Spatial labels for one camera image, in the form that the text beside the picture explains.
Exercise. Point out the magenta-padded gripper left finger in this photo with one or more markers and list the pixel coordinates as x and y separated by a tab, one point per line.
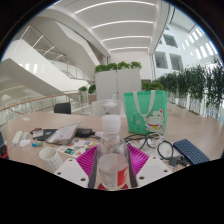
71	170

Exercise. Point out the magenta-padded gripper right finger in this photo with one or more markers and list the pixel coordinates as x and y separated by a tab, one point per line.
150	168

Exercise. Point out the clear white-capped water bottle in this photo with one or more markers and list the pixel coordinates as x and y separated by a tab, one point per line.
112	163

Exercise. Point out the colourful sticker sheet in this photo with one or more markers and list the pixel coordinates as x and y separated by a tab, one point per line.
76	147

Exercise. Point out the white grid-patterned cup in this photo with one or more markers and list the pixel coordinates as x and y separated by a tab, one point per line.
50	160

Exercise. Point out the open booklet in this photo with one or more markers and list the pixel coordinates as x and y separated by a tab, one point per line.
63	134

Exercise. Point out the black wallet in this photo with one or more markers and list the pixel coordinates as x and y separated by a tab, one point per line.
84	132

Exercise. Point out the small teal marker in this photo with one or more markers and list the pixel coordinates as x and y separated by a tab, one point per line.
37	144

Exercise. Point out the black notebook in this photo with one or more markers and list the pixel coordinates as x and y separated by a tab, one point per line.
46	134

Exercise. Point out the dark blue keyboard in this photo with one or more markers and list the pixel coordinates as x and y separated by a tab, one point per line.
191	150

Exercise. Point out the small red-black item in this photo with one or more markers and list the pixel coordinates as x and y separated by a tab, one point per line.
35	130

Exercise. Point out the white computer mouse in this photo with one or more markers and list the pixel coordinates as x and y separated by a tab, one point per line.
24	143

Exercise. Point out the green cat-print tote bag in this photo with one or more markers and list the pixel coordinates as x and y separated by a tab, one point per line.
145	111

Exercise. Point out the small white case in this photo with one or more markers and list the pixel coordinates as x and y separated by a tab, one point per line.
25	135

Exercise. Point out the white power strip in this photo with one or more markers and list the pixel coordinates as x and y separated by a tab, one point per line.
17	137

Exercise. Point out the white paper slip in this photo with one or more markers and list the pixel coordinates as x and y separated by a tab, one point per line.
25	119

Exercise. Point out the tall clear shaker bottle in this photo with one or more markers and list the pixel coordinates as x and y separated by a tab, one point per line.
109	107

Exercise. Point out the potted green plant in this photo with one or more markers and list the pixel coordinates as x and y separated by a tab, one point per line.
82	89
92	88

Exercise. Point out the planter shelf with greenery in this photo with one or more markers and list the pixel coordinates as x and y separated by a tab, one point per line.
151	85

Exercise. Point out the white cabinet with plants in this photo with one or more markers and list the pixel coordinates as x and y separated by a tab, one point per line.
116	83

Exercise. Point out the row of green plants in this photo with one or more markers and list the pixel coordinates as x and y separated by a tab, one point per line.
196	83

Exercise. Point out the ceiling light strips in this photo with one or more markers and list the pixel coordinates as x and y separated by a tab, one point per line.
123	23

